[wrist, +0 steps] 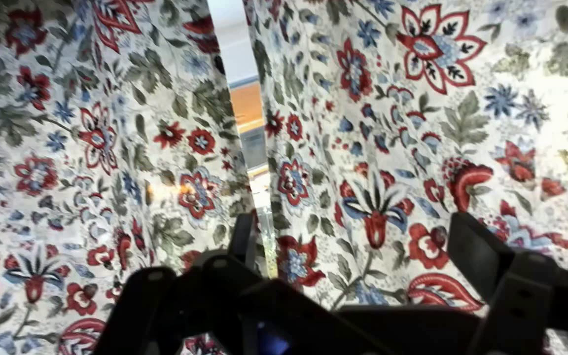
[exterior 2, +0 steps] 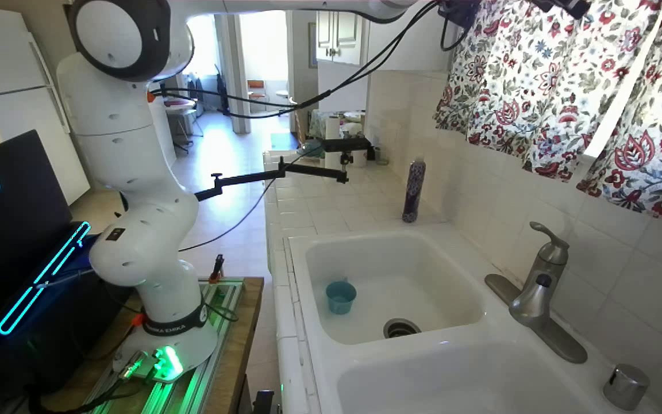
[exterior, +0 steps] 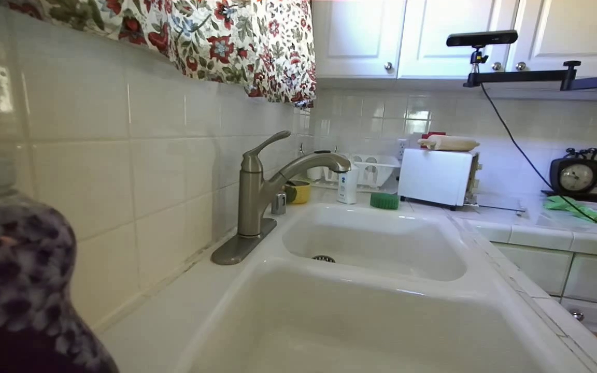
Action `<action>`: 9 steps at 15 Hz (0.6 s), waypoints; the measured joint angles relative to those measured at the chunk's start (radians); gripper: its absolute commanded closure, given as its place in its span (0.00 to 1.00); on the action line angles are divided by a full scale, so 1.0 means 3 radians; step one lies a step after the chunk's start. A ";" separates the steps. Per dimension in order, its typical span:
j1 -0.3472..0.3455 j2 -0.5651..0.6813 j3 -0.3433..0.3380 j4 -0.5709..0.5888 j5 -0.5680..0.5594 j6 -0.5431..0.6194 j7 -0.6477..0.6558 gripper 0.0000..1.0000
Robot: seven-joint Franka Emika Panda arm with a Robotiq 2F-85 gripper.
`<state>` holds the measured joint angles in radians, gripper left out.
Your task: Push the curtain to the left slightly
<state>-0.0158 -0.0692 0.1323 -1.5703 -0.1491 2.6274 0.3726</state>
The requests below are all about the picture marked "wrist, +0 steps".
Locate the window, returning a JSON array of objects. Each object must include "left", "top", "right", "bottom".
[{"left": 207, "top": 0, "right": 278, "bottom": 279}]

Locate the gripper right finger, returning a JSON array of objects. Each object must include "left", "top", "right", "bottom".
[{"left": 448, "top": 212, "right": 568, "bottom": 355}]

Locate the floral curtain panel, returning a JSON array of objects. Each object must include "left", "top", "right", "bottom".
[
  {"left": 243, "top": 0, "right": 568, "bottom": 355},
  {"left": 0, "top": 0, "right": 256, "bottom": 355}
]

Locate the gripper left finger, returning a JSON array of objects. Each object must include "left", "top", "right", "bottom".
[{"left": 93, "top": 212, "right": 314, "bottom": 355}]

